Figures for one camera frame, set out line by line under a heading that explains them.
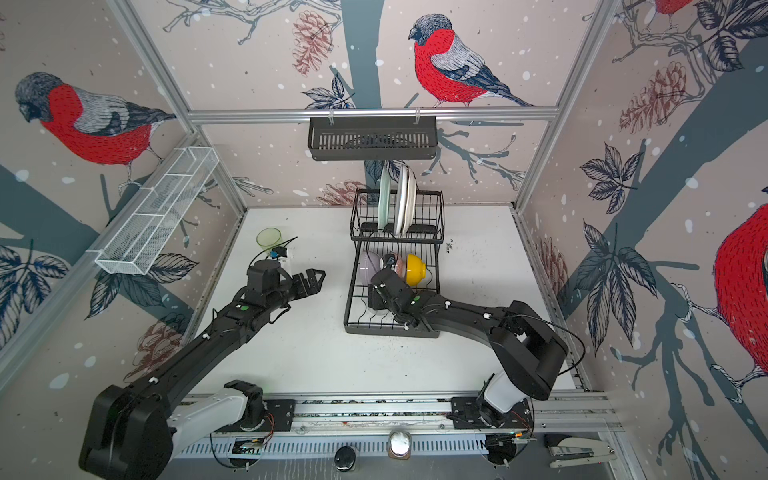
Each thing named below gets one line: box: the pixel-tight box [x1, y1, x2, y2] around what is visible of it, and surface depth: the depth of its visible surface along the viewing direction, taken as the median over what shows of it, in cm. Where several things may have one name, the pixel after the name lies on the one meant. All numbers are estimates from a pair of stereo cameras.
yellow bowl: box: [406, 254, 427, 286], surface depth 93 cm
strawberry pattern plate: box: [394, 163, 410, 236], surface depth 76 cm
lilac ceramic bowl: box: [358, 250, 381, 285], surface depth 92 cm
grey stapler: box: [544, 433, 617, 468], surface depth 70 cm
